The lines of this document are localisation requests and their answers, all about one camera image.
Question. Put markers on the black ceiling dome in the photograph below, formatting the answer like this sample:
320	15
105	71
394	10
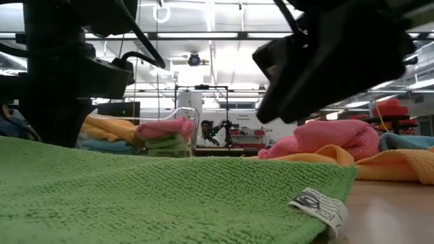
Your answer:
412	61

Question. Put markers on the pink microfiber towel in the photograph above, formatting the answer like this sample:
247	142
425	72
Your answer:
332	135
162	128

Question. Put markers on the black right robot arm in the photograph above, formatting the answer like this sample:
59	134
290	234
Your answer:
417	10

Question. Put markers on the red storage bins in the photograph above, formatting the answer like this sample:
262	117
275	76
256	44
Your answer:
390	110

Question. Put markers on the orange microfiber towel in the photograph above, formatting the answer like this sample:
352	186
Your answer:
390	166
108	127

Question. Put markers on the black computer monitor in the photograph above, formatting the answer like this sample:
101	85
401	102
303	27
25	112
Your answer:
118	108

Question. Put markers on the clear plastic bin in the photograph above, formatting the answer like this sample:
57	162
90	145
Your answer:
190	113

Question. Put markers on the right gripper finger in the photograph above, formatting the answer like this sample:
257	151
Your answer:
298	95

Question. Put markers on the white shelf with red bins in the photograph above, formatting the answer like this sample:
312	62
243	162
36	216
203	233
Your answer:
251	137

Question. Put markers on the black ceiling spotlight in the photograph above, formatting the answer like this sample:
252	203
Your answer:
194	59

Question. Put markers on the small black robot arm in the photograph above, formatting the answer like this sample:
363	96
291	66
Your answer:
225	130

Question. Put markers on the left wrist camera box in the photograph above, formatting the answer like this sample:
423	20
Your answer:
108	78

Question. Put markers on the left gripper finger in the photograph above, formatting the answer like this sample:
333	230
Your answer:
37	122
74	122

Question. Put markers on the blue microfiber towel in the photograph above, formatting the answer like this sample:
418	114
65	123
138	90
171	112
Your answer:
108	146
407	140

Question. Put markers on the person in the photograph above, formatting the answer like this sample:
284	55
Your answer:
205	133

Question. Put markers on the black ceiling light rail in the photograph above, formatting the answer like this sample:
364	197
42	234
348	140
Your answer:
203	35

